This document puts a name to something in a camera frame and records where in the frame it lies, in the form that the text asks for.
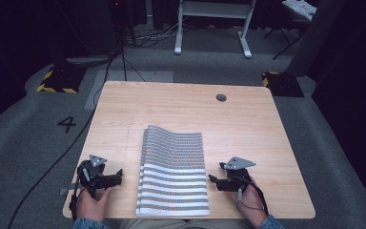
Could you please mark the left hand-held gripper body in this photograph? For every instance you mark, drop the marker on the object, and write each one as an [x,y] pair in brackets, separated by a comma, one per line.
[92,173]

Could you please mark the white cloth on chair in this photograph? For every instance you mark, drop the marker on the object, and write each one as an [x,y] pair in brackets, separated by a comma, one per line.
[300,8]

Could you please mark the grey floor plate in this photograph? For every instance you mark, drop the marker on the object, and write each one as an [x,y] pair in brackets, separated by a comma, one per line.
[130,78]

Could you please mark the white desk frame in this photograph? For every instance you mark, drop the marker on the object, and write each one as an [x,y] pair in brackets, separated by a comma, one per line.
[214,9]

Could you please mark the grey tape strip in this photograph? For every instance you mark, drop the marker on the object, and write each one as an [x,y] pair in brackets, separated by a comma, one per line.
[66,191]

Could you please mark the person's right hand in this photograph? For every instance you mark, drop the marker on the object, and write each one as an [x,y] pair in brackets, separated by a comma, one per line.
[251,203]

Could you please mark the black yellow striped base plate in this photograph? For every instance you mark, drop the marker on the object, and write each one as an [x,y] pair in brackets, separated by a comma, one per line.
[62,81]
[282,84]

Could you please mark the grey curtain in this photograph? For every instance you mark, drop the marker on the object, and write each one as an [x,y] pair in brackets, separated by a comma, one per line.
[314,41]

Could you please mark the black chair legs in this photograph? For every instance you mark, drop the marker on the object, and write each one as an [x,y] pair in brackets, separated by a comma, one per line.
[286,41]

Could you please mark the dark equipment stand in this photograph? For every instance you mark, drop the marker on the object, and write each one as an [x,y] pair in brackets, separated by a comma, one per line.
[120,22]

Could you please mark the person's left hand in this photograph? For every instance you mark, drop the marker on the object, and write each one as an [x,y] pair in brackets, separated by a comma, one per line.
[90,203]

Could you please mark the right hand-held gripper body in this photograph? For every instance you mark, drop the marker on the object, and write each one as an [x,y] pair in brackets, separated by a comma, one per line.
[236,173]

